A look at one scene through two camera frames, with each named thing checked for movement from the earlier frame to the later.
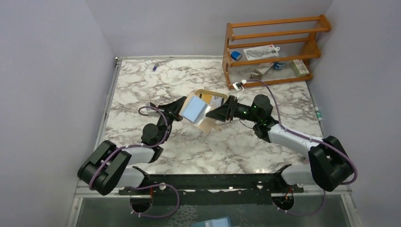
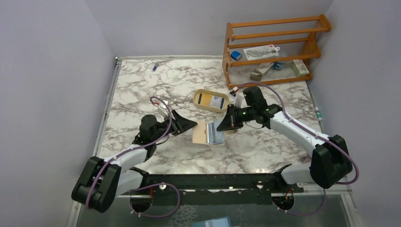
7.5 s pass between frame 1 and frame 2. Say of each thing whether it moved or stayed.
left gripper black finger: moved
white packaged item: stayed
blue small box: stayed
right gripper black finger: moved
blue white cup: stayed
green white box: stayed
